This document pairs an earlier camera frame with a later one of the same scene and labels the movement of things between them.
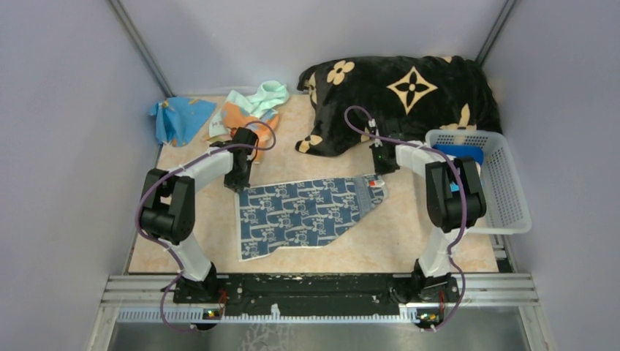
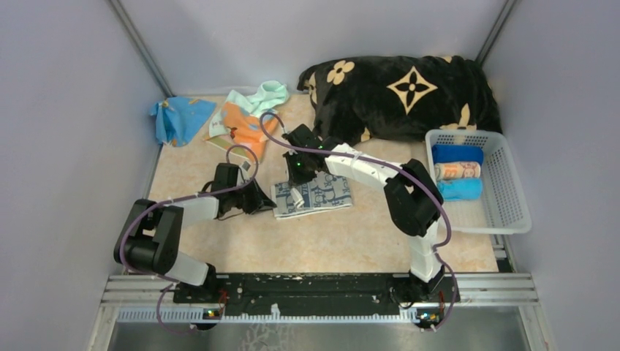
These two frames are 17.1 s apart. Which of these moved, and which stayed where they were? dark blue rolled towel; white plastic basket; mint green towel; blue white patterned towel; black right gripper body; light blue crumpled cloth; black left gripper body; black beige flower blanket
Moved: black left gripper body; black right gripper body; blue white patterned towel
Stayed: white plastic basket; mint green towel; black beige flower blanket; light blue crumpled cloth; dark blue rolled towel
